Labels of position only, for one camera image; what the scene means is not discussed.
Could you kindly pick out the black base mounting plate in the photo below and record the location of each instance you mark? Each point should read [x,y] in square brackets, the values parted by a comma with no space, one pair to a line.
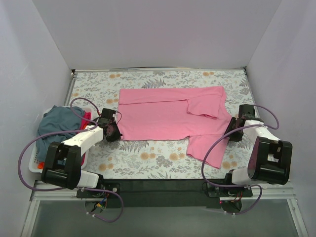
[172,192]

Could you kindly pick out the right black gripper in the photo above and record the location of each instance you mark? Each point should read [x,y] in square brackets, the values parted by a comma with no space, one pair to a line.
[232,127]

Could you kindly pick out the floral patterned table mat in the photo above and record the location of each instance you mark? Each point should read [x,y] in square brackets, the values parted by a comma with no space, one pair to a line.
[159,159]

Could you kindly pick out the magenta shirt in basket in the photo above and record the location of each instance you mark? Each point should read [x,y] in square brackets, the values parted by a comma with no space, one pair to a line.
[85,122]

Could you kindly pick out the grey blue t shirt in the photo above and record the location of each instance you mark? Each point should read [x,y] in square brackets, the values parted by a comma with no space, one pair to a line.
[55,120]

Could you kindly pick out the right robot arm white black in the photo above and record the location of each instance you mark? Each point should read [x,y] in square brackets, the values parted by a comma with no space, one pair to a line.
[270,158]

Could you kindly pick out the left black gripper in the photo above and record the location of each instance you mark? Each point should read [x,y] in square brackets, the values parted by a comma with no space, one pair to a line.
[114,133]

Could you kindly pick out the orange garment in basket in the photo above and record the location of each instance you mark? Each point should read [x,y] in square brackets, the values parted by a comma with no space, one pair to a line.
[40,166]

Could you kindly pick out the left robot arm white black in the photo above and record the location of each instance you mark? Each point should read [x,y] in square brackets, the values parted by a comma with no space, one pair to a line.
[62,166]

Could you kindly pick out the pink t shirt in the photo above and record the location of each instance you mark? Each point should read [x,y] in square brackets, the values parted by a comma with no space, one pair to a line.
[162,114]

